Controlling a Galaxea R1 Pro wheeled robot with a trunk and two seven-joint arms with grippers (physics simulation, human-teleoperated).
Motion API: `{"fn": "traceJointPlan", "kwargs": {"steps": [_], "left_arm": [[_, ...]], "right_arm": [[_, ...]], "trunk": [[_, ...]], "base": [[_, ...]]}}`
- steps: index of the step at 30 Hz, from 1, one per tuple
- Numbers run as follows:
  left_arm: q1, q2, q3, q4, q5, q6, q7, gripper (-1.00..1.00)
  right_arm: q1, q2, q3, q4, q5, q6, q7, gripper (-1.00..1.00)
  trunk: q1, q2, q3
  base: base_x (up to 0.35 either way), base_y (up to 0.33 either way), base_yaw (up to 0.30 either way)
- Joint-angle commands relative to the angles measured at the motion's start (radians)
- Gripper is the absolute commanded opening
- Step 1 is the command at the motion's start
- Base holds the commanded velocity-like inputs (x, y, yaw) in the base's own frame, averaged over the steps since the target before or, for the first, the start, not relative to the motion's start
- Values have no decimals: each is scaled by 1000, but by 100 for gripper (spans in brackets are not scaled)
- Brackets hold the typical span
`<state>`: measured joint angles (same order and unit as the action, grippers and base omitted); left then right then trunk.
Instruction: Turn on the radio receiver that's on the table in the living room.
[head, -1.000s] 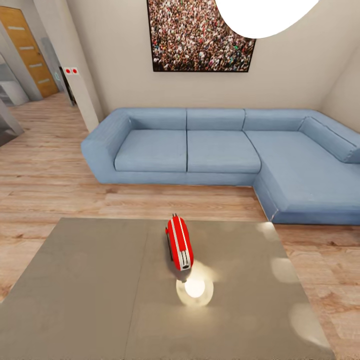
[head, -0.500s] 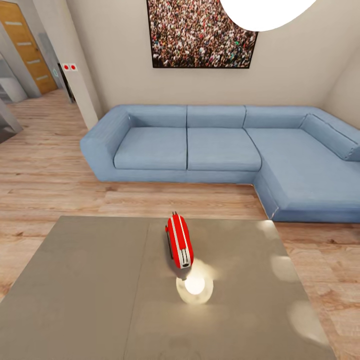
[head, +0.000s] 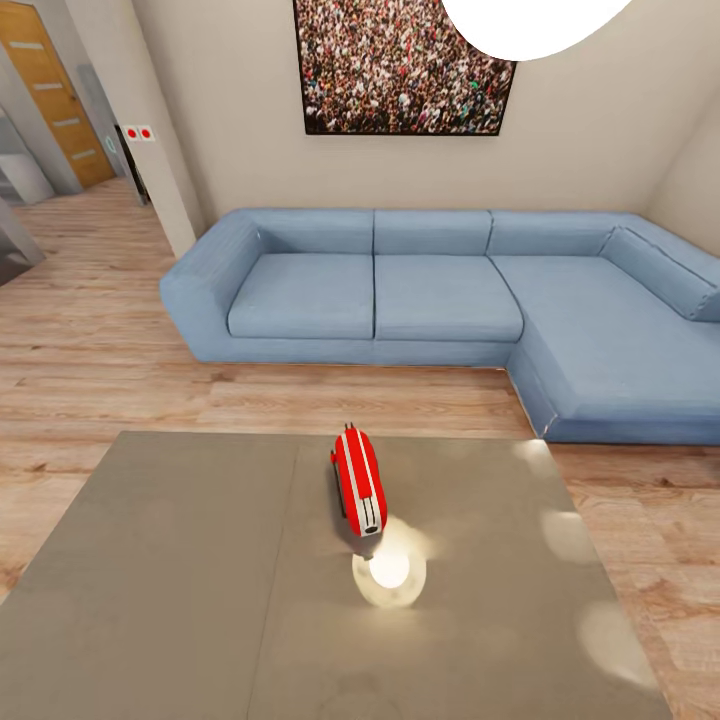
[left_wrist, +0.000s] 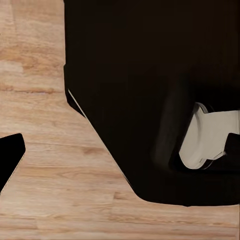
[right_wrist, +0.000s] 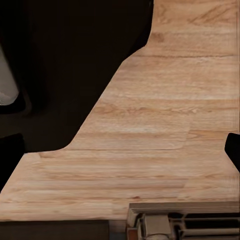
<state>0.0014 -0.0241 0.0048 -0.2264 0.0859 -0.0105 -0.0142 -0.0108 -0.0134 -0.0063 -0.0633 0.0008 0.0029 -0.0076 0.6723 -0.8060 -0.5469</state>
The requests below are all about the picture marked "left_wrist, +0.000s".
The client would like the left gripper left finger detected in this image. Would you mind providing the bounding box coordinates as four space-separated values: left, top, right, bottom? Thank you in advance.
0 133 26 192

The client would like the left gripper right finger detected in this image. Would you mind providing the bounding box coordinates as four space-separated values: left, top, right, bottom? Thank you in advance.
224 132 240 172

